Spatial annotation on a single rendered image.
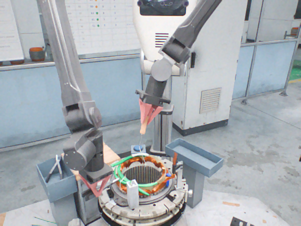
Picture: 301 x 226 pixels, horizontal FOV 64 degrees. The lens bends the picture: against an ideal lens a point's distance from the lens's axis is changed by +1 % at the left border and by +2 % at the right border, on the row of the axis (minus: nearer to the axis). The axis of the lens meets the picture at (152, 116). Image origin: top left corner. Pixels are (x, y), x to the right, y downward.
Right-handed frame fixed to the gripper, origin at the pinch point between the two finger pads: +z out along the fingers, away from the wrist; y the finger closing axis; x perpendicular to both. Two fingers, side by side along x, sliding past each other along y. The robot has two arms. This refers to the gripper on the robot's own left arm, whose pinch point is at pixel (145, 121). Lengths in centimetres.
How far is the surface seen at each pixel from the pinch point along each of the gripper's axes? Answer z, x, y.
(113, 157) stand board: 25.7, 25.1, 2.2
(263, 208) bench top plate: 32, 0, 74
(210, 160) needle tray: 15.7, 11.7, 43.4
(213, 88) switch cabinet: -9, 190, 173
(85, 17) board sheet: -41, 220, 0
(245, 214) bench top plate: 36, 0, 64
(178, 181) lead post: 16.6, -7.2, 15.4
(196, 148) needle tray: 13.8, 19.1, 39.2
